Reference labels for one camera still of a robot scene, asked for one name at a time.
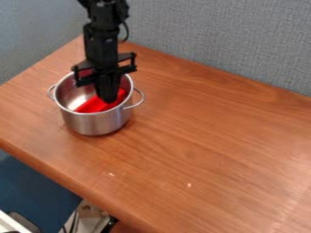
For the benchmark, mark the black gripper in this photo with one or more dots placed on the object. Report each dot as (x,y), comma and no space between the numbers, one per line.
(104,64)

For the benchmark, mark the red rectangular block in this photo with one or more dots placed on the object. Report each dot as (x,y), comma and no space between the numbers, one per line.
(96,105)

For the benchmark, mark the stainless steel pot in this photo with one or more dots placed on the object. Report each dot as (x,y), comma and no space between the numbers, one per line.
(96,123)

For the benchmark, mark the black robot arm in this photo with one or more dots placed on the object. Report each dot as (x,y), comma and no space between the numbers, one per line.
(107,15)

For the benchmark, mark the white object at corner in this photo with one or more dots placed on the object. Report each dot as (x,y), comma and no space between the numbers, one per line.
(9,225)

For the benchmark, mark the metal table leg bracket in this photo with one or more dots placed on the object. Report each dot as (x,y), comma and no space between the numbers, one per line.
(88,219)

